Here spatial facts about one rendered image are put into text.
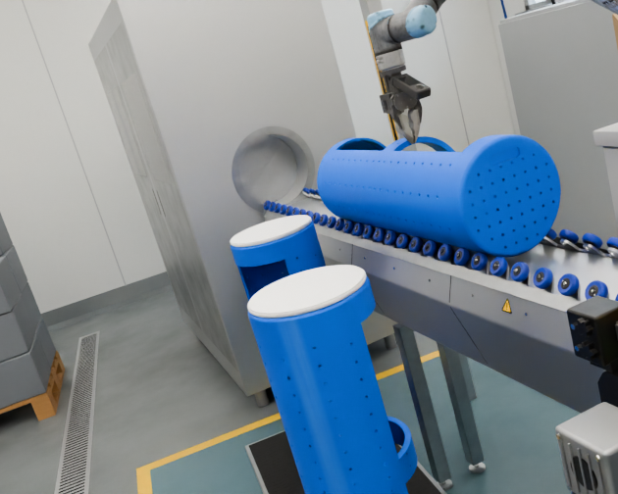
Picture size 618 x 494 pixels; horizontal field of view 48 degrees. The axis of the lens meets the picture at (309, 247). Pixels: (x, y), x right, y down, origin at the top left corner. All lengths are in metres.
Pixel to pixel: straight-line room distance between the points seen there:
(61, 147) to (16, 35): 0.92
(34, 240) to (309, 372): 4.93
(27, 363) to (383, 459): 3.04
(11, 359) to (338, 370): 3.08
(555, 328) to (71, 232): 5.15
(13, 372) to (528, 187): 3.34
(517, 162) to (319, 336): 0.62
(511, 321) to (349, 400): 0.40
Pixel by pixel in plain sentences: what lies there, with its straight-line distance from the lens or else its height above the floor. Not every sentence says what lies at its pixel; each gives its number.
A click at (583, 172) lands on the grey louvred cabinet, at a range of 4.20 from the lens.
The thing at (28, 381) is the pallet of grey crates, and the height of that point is 0.24.
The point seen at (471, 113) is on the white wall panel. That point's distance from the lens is 6.98.
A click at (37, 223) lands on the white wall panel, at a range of 6.25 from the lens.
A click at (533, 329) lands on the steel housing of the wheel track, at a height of 0.85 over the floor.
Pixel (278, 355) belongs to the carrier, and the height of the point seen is 0.94.
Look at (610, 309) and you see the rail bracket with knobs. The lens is 1.24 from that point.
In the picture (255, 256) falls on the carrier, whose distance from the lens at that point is 2.20.
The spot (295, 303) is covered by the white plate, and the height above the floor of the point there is 1.04.
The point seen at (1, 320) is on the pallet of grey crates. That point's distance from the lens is 4.31.
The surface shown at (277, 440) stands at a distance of 2.89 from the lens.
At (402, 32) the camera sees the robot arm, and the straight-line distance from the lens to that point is 1.91.
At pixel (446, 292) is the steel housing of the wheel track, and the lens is 1.83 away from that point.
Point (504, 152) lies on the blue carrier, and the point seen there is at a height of 1.20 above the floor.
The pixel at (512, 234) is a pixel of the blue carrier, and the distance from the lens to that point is 1.70.
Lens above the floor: 1.50
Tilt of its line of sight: 14 degrees down
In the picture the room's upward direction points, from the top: 16 degrees counter-clockwise
